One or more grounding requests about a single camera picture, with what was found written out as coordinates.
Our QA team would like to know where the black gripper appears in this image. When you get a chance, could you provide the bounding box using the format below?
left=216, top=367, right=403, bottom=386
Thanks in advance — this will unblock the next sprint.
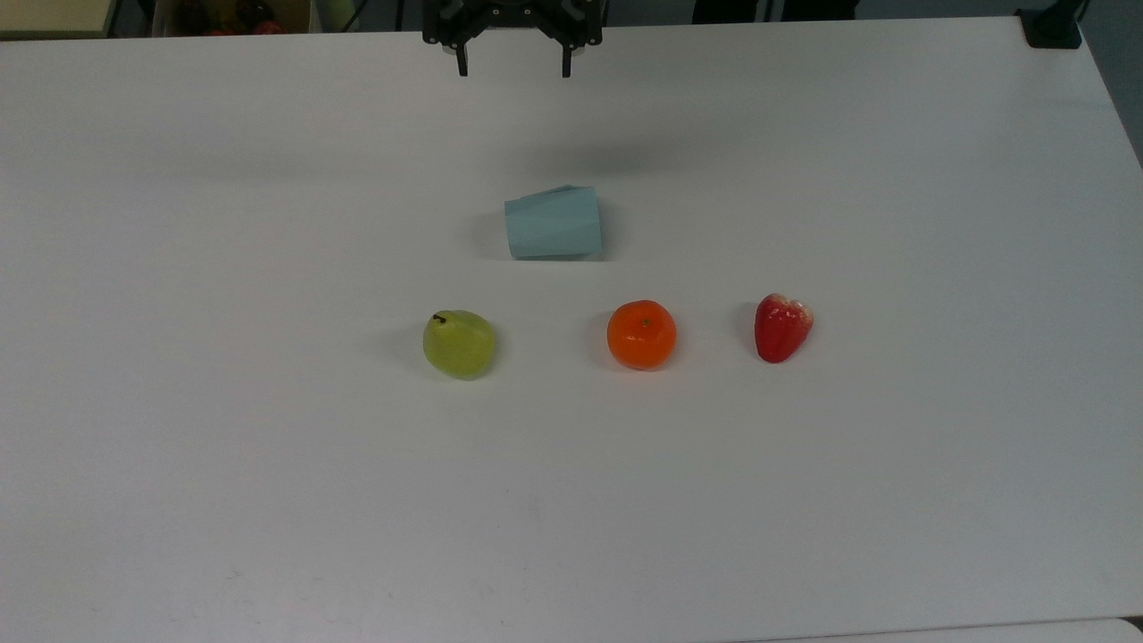
left=422, top=0, right=609, bottom=79

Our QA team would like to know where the light blue faceted mug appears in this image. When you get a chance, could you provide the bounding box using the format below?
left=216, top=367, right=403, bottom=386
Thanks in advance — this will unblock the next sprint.
left=504, top=184, right=605, bottom=262

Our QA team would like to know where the green pear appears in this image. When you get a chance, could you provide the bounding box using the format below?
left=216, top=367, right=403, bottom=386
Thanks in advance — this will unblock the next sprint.
left=421, top=308, right=498, bottom=381

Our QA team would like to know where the orange mandarin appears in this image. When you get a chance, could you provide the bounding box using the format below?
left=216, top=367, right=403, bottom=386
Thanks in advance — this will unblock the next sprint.
left=606, top=299, right=679, bottom=372

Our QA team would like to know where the red wax apple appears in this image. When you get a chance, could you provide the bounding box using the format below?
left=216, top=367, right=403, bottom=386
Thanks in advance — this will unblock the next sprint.
left=754, top=292, right=815, bottom=364

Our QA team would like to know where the beige board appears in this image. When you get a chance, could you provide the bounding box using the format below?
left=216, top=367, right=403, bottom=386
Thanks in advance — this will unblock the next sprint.
left=0, top=0, right=119, bottom=40

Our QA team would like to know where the black table clamp mount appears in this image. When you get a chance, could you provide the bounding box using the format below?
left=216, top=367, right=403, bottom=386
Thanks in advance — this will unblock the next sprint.
left=1016, top=0, right=1089, bottom=51

